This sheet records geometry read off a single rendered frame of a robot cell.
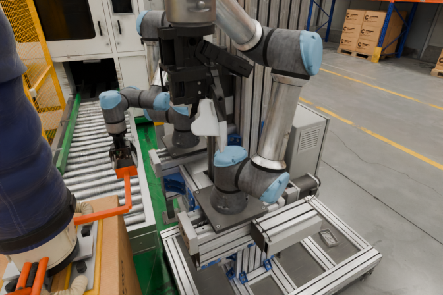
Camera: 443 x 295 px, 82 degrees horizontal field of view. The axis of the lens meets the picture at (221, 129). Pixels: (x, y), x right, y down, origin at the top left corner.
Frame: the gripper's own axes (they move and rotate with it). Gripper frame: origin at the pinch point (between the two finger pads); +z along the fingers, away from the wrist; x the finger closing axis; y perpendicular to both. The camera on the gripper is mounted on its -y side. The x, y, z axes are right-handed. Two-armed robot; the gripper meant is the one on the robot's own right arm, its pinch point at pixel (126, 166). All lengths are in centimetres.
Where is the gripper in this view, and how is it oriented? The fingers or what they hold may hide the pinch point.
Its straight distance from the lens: 121.7
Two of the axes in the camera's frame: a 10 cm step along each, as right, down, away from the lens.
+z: 0.0, 8.7, 4.9
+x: 9.4, -1.7, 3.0
